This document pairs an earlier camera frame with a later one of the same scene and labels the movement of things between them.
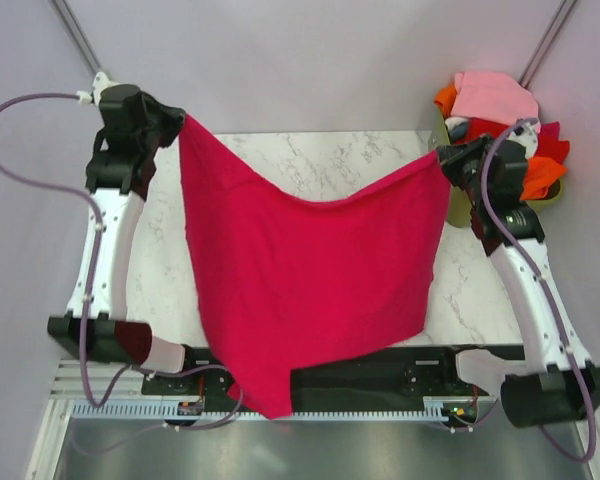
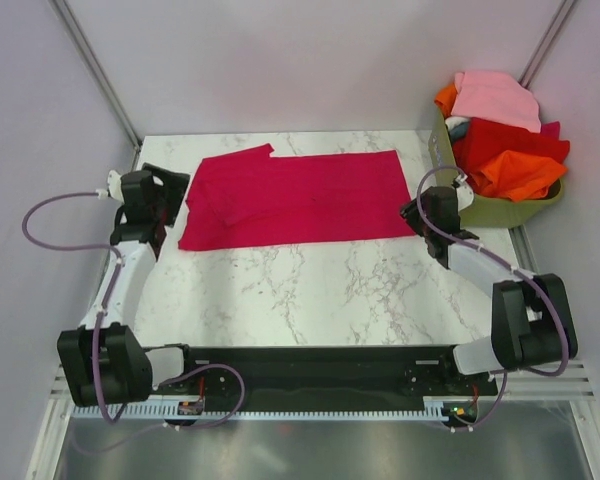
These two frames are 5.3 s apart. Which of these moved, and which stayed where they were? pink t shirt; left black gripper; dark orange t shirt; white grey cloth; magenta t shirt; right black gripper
Moved: left black gripper; right black gripper; magenta t shirt
Stayed: pink t shirt; white grey cloth; dark orange t shirt
